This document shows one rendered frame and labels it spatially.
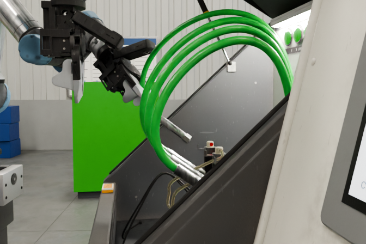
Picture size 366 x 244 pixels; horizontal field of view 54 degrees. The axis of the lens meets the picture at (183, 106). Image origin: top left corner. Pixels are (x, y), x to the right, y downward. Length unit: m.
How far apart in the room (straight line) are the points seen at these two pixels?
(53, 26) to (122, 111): 3.33
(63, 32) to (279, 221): 0.55
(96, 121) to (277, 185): 3.71
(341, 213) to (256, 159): 0.17
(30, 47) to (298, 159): 0.74
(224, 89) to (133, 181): 0.40
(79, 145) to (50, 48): 3.42
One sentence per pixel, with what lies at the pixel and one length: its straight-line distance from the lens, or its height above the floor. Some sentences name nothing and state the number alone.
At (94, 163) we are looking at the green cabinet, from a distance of 4.19.
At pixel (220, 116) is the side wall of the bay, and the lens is 1.15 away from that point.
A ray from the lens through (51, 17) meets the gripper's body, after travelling 0.81.
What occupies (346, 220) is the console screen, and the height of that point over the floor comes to 1.12.
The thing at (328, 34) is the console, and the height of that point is 1.29.
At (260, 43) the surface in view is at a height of 1.30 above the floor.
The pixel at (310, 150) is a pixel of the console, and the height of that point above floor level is 1.17.
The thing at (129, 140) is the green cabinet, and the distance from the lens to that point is 4.13.
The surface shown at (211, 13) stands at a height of 1.41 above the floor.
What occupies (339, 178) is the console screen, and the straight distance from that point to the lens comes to 0.36.
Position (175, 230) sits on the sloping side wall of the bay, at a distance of 0.49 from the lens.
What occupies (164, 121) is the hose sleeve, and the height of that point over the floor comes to 1.15.
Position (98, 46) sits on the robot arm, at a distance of 1.02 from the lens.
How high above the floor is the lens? 1.23
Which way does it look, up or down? 3 degrees down
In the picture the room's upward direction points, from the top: straight up
